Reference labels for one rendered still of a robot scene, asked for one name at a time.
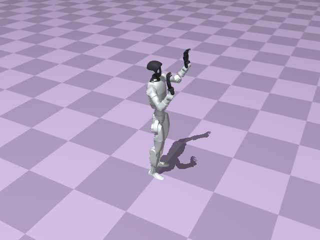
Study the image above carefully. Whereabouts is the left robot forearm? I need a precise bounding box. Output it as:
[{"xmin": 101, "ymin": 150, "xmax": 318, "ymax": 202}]
[{"xmin": 176, "ymin": 63, "xmax": 191, "ymax": 77}]

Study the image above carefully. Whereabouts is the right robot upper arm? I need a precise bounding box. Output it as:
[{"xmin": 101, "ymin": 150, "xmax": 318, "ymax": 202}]
[{"xmin": 146, "ymin": 85, "xmax": 167, "ymax": 112}]

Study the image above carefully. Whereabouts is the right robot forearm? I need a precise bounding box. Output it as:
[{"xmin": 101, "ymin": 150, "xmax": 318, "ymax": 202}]
[{"xmin": 157, "ymin": 90, "xmax": 176, "ymax": 111}]

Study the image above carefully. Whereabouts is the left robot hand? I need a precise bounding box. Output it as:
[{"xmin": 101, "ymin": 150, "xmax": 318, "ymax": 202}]
[{"xmin": 183, "ymin": 48, "xmax": 191, "ymax": 68}]

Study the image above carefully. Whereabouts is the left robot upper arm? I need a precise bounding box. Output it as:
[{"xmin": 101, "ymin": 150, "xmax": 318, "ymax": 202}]
[{"xmin": 161, "ymin": 73, "xmax": 182, "ymax": 83}]

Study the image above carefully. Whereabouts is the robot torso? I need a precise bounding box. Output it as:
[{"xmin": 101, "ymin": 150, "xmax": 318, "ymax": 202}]
[{"xmin": 147, "ymin": 76, "xmax": 167, "ymax": 124}]

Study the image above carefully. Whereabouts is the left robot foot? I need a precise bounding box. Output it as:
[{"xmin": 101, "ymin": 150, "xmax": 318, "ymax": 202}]
[{"xmin": 157, "ymin": 161, "xmax": 169, "ymax": 167}]

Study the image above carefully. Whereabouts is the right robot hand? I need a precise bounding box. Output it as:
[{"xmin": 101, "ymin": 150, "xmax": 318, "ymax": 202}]
[{"xmin": 166, "ymin": 72, "xmax": 175, "ymax": 95}]

